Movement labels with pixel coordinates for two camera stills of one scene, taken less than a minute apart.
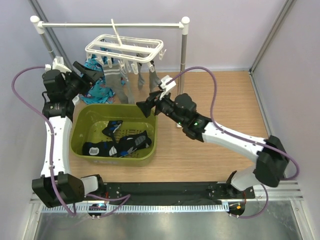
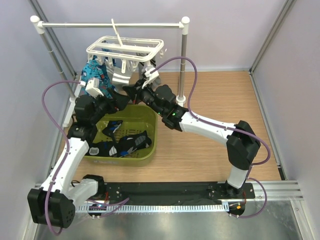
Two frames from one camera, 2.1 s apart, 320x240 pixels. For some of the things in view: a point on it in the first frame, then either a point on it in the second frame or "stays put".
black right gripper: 146,106 -> 136,89
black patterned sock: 107,148 stays put
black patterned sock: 126,145 stays put
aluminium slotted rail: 136,208 stays put
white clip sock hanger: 127,49 stays put
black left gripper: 92,75 -> 118,104
